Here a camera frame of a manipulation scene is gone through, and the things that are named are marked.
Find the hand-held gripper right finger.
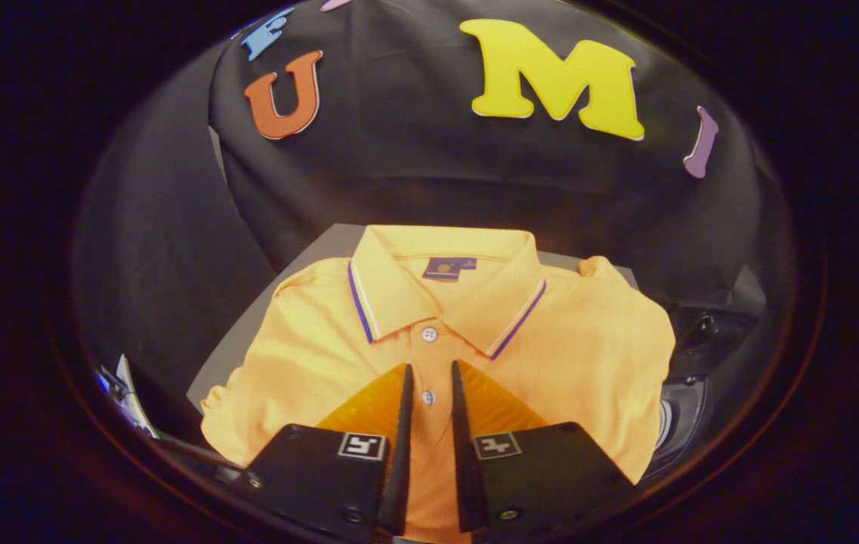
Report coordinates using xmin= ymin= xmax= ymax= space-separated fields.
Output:
xmin=450 ymin=360 xmax=638 ymax=533

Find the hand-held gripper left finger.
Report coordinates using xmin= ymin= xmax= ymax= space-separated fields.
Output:
xmin=236 ymin=363 xmax=416 ymax=539

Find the orange polo shirt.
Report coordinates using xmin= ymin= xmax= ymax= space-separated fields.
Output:
xmin=200 ymin=224 xmax=677 ymax=544

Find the grey cabinet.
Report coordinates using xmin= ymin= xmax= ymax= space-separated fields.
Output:
xmin=186 ymin=223 xmax=640 ymax=413

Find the white and blue object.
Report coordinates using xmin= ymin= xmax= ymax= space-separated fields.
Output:
xmin=97 ymin=354 xmax=158 ymax=439

